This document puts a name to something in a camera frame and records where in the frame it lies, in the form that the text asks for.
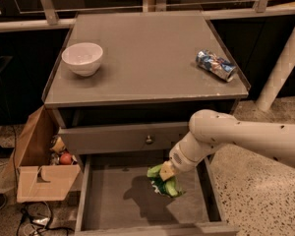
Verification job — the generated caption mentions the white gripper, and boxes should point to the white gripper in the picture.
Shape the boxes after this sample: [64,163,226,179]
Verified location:
[159,142,201,181]

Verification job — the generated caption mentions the green rice chip bag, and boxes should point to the green rice chip bag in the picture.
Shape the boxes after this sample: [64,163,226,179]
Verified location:
[147,164,184,198]

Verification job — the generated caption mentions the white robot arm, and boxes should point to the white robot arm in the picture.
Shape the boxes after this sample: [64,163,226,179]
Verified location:
[157,110,295,182]

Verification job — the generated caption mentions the round metal drawer knob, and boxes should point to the round metal drawer knob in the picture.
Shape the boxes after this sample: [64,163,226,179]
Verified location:
[146,136,154,145]

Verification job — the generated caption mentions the open grey middle drawer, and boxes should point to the open grey middle drawer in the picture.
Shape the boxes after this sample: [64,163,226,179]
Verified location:
[75,150,238,236]

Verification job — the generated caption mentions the grey top drawer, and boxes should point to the grey top drawer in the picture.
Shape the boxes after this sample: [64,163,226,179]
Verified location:
[59,122,189,154]

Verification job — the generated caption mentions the grey drawer cabinet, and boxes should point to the grey drawer cabinet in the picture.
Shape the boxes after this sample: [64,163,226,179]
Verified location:
[41,11,252,164]

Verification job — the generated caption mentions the yellow snack bag in box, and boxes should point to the yellow snack bag in box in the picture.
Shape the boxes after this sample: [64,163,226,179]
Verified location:
[50,136,66,153]

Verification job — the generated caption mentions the red apple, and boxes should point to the red apple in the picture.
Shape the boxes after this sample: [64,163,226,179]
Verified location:
[60,152,72,165]

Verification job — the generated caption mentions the brown cardboard box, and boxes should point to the brown cardboard box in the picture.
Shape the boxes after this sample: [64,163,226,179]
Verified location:
[5,106,81,203]

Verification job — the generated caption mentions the white ceramic bowl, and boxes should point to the white ceramic bowl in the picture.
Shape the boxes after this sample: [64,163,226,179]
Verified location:
[61,42,103,77]

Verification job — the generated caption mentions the black cables on floor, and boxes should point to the black cables on floor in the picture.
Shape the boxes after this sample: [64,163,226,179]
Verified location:
[15,202,76,236]

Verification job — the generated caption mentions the metal railing frame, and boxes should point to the metal railing frame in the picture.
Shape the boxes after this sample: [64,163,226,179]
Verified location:
[0,0,295,34]

